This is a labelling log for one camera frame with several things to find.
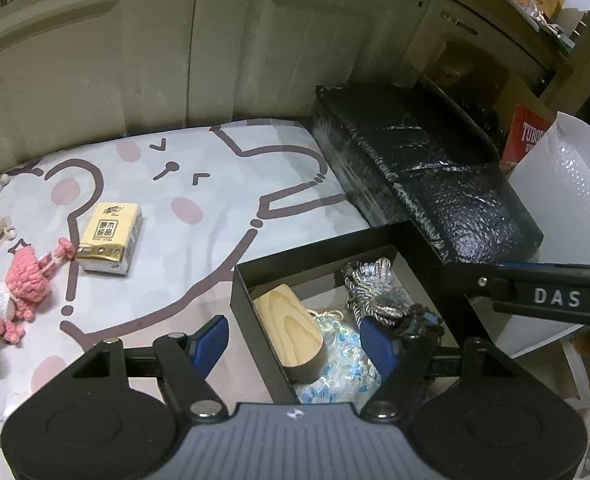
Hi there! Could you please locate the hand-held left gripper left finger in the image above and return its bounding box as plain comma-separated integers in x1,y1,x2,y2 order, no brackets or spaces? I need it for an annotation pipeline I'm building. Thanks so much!
70,315,229,424

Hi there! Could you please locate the white bubble wrap sheet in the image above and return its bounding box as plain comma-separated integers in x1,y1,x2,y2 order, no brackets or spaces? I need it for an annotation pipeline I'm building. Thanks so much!
465,111,590,357

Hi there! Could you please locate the yellow tissue packet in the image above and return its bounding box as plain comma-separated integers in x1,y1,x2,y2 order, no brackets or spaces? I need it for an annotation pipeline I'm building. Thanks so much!
75,201,144,277

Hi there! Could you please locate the black cardboard box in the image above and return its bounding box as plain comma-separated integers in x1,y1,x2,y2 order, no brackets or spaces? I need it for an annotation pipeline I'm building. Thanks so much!
230,220,471,406

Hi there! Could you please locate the pink crochet doll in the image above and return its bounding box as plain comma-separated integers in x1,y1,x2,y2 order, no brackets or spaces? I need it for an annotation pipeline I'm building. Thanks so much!
0,237,73,353

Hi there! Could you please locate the cream cabinet door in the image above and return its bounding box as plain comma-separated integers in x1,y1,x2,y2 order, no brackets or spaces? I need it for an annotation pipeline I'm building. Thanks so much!
187,0,428,127
0,0,202,183
415,0,551,93

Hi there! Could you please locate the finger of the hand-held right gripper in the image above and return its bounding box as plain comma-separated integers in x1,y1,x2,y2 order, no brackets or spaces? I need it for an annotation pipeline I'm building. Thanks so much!
440,259,590,329

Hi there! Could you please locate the dark crochet yarn piece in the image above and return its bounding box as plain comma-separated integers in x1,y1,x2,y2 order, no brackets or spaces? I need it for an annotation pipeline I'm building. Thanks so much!
397,305,446,348

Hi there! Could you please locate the red box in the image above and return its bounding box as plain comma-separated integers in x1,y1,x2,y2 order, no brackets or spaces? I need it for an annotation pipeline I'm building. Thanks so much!
500,104,556,163

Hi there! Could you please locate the blue floral fabric pouch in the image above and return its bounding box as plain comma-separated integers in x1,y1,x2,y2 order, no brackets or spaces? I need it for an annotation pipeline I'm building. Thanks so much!
295,310,383,406

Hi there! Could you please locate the oval wooden box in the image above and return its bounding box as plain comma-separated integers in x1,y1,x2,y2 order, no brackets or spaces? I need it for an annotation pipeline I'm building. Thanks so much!
252,284,326,378

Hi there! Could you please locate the printed cartoon blanket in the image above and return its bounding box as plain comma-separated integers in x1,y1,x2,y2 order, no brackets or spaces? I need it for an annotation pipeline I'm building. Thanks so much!
0,117,372,461

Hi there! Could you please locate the grey twisted rope skein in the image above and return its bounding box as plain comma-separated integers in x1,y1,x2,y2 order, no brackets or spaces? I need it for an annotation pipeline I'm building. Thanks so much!
340,257,416,328

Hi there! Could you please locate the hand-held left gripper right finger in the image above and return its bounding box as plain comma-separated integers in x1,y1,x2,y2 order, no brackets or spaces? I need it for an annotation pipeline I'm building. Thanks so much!
359,316,521,423

